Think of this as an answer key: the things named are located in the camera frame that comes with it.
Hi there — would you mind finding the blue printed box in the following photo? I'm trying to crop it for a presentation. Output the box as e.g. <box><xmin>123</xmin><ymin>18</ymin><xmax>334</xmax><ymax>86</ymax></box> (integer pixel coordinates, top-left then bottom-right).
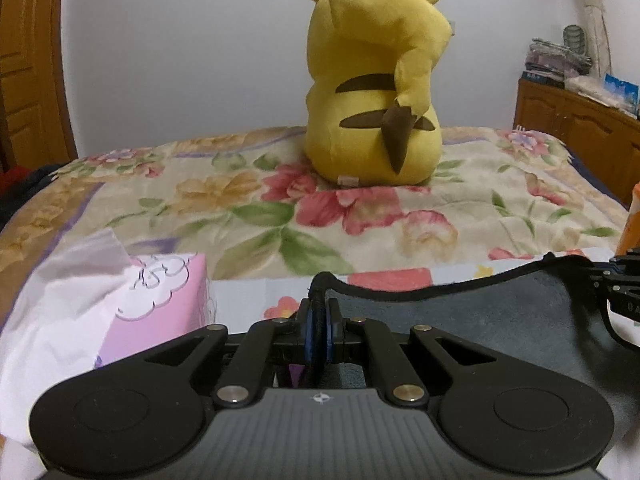
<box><xmin>603</xmin><ymin>73</ymin><xmax>640</xmax><ymax>118</ymax></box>

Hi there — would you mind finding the orange object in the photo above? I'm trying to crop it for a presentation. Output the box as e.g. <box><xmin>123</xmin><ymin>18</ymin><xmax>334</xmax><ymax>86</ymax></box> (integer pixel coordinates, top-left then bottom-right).
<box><xmin>615</xmin><ymin>182</ymin><xmax>640</xmax><ymax>258</ymax></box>

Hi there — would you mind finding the dark cloth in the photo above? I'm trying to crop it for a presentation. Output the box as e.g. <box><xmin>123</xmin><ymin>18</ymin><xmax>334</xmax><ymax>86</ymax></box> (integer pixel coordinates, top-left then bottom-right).
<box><xmin>0</xmin><ymin>162</ymin><xmax>63</xmax><ymax>231</ymax></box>

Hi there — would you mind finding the yellow plush toy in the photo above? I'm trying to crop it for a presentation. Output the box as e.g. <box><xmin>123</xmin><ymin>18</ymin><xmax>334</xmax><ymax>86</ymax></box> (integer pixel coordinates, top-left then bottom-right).
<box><xmin>273</xmin><ymin>0</ymin><xmax>457</xmax><ymax>189</ymax></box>

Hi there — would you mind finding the pink tissue box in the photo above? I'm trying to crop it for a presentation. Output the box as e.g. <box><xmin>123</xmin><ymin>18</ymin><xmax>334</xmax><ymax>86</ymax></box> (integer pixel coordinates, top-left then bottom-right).
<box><xmin>98</xmin><ymin>253</ymin><xmax>217</xmax><ymax>368</ymax></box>

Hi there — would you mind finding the floral blanket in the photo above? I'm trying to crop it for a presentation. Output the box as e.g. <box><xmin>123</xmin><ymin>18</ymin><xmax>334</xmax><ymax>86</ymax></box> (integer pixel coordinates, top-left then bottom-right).
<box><xmin>0</xmin><ymin>126</ymin><xmax>630</xmax><ymax>311</ymax></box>

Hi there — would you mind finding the clear plastic bag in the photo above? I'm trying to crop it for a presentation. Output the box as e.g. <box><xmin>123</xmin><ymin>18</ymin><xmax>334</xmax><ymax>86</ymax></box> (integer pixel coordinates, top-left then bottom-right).
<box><xmin>564</xmin><ymin>74</ymin><xmax>609</xmax><ymax>98</ymax></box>

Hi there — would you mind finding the wooden cabinet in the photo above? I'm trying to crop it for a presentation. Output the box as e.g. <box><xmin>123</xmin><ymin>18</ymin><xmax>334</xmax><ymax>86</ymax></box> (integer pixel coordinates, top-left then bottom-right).
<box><xmin>513</xmin><ymin>78</ymin><xmax>640</xmax><ymax>208</ymax></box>

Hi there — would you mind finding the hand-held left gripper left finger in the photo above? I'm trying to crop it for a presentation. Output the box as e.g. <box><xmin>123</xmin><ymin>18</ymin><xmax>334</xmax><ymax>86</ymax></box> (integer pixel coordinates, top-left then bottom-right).
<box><xmin>134</xmin><ymin>299</ymin><xmax>315</xmax><ymax>407</ymax></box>

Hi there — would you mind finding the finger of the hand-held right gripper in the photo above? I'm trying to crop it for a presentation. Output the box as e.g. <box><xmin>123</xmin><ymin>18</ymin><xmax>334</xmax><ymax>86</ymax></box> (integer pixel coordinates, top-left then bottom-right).
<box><xmin>586</xmin><ymin>254</ymin><xmax>640</xmax><ymax>292</ymax></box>

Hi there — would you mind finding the white wrapped pipe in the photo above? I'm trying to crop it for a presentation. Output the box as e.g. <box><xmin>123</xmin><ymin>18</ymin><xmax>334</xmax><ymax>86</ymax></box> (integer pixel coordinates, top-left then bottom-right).
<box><xmin>574</xmin><ymin>0</ymin><xmax>615</xmax><ymax>77</ymax></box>

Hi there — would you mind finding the dark blue mattress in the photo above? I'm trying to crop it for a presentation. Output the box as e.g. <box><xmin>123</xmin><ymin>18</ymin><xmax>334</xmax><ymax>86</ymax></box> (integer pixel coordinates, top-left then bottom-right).
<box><xmin>568</xmin><ymin>146</ymin><xmax>632</xmax><ymax>212</ymax></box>

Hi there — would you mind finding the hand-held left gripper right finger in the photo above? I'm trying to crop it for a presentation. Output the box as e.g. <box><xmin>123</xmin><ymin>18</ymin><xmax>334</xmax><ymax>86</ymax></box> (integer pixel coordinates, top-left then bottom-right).
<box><xmin>323</xmin><ymin>298</ymin><xmax>501</xmax><ymax>404</ymax></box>

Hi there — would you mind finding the dark grey towel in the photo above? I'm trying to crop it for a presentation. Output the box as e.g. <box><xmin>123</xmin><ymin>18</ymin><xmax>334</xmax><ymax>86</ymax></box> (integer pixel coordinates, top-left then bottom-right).
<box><xmin>286</xmin><ymin>252</ymin><xmax>640</xmax><ymax>443</ymax></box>

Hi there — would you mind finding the wooden door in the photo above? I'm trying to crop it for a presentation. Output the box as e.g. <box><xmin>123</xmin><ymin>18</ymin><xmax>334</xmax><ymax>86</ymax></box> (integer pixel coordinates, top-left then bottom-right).
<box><xmin>0</xmin><ymin>0</ymin><xmax>79</xmax><ymax>167</ymax></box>

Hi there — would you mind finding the stack of folded clothes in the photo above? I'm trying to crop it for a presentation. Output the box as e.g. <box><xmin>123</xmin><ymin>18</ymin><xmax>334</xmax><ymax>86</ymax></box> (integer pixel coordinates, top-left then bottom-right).
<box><xmin>523</xmin><ymin>37</ymin><xmax>593</xmax><ymax>85</ymax></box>

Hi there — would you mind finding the grey striped object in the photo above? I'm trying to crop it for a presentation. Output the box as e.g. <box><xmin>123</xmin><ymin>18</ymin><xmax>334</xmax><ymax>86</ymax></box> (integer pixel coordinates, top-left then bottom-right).
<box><xmin>563</xmin><ymin>24</ymin><xmax>588</xmax><ymax>58</ymax></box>

